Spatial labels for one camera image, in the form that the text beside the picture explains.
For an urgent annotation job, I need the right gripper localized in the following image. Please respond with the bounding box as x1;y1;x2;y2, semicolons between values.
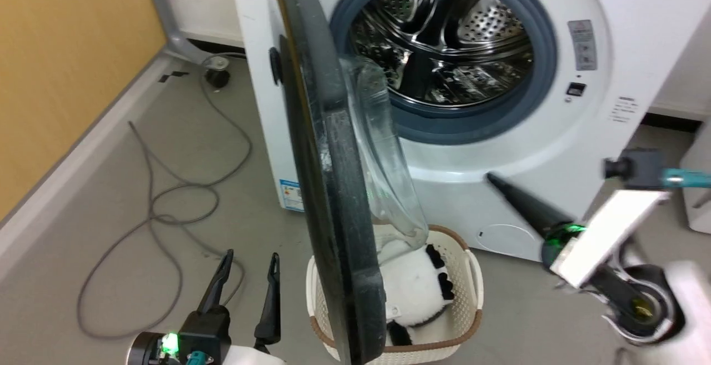
485;172;670;289

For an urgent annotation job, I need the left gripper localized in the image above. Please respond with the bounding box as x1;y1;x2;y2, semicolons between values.
128;249;282;365

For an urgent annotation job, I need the black-rimmed glass washer door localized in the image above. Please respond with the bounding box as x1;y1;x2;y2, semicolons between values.
268;0;430;365

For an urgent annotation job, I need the white front-load washing machine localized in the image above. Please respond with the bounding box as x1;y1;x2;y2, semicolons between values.
228;0;711;263

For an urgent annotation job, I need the grey rubber door gasket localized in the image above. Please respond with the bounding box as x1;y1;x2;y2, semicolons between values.
329;0;558;146

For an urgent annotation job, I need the black door hinge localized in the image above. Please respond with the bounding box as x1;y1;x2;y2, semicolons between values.
269;47;284;86

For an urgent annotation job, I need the blue energy label sticker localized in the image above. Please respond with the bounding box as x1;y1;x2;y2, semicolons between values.
279;178;305;213

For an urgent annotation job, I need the cream laundry basket brown rim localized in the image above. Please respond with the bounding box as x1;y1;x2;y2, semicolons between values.
306;225;484;365

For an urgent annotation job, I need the small printed text label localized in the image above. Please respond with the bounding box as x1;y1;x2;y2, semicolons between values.
609;96;639;124

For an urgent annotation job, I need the panda plush toy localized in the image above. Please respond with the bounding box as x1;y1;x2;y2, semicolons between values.
378;243;456;347

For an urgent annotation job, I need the grey warning sticker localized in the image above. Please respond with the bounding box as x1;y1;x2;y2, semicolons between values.
568;19;598;71

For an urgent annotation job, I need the stainless steel washer drum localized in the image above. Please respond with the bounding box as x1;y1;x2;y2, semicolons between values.
350;0;535;107

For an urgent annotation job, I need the black caster wheel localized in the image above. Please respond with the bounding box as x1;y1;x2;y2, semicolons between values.
204;68;231;89

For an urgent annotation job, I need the grey metal stand leg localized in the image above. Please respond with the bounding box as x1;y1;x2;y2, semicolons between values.
151;0;232;71

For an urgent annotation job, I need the grey floor cable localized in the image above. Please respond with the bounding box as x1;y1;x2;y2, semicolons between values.
77;54;254;339

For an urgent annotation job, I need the teal camera cable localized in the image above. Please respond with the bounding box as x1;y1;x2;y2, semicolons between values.
661;168;711;189

